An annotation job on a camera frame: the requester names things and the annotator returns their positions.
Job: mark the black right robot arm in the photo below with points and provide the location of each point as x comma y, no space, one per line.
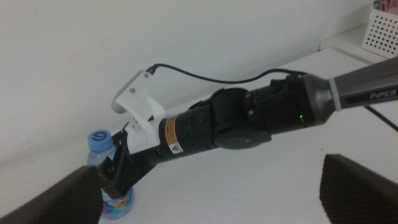
242,118

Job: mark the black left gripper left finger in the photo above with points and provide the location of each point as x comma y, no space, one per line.
68,202

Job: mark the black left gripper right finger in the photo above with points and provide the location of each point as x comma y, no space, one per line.
357,196

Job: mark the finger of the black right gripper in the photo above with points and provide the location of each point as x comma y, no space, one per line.
116,177
120,141

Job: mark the white perforated plastic basket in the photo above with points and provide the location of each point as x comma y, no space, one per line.
382,34

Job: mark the clear water bottle blue cap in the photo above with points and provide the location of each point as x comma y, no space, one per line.
99,141

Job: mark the pink patterned packet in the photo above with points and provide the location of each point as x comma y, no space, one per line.
388,5

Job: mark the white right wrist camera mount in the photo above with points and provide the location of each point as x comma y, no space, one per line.
140,102

